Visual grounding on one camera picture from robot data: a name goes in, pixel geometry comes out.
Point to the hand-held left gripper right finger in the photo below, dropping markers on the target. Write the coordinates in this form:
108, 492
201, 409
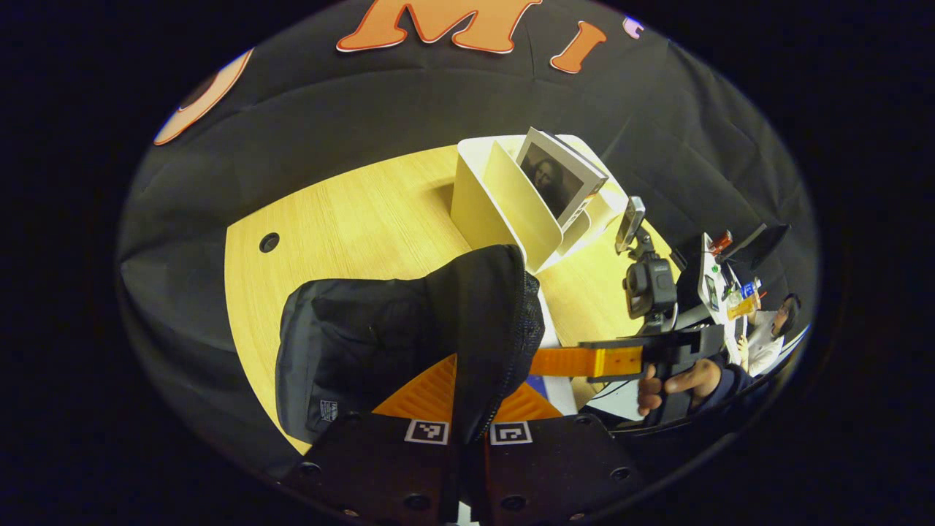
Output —
555, 467

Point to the round black table grommet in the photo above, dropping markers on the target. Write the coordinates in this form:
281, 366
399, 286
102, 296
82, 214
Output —
269, 242

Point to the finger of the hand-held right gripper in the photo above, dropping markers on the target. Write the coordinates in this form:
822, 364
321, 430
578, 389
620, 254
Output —
584, 361

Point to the portrait cover white book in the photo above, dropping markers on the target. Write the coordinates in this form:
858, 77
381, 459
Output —
555, 183

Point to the white side desk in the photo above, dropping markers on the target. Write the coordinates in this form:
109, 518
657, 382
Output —
710, 263

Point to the black monitor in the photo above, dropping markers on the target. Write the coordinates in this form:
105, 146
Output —
760, 245

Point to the white plastic bookshelf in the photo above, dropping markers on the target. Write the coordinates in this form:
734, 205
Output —
504, 204

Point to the blue spine book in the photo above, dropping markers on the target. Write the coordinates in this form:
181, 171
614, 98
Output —
559, 394

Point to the small red desk item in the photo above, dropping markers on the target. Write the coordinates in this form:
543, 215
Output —
719, 241

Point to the orange packet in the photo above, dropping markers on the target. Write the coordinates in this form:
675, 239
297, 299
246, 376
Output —
741, 308

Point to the small blue box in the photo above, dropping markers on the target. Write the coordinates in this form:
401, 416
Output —
747, 289

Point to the black schoolbag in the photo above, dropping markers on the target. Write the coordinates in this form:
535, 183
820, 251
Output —
365, 343

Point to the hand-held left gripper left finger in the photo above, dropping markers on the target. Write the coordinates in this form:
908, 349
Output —
380, 475

